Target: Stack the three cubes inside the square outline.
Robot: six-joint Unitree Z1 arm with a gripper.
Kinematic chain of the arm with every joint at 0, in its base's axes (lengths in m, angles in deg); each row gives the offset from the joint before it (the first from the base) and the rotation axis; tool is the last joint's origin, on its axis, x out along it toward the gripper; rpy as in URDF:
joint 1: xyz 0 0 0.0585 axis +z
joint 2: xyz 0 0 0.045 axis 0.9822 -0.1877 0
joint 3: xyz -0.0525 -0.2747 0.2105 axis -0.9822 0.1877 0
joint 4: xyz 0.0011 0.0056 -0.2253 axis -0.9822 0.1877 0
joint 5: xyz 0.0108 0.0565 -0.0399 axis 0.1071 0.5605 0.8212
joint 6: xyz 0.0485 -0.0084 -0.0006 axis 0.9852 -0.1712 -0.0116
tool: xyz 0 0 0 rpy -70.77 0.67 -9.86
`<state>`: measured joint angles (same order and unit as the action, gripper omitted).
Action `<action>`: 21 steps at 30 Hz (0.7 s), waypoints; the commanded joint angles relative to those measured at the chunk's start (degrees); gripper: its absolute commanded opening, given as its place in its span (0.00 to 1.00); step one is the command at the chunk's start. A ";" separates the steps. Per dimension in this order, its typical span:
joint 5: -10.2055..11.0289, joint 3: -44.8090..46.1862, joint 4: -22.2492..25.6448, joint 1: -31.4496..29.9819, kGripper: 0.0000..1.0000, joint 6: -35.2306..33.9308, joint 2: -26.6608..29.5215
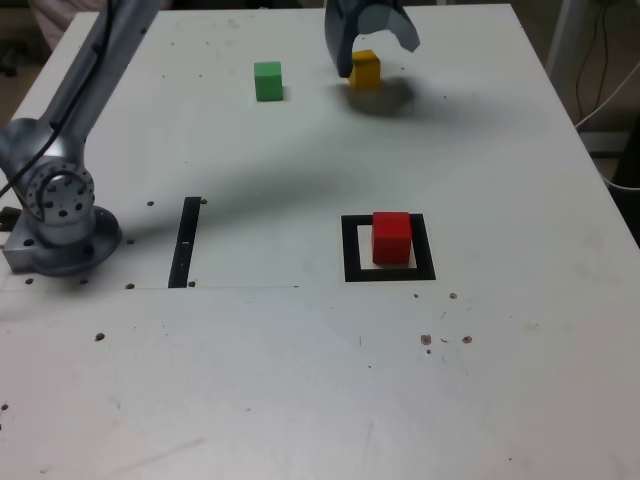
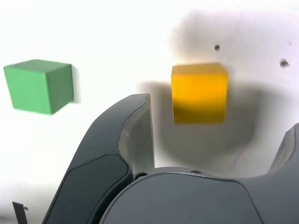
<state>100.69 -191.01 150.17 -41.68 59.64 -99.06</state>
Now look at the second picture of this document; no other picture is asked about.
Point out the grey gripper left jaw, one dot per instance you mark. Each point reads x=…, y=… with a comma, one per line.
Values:
x=98, y=175

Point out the green cube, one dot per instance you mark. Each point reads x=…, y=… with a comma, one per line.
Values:
x=30, y=88

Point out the yellow cube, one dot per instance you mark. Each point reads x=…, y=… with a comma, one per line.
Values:
x=198, y=93

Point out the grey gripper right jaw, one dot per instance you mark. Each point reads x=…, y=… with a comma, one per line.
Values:
x=187, y=200

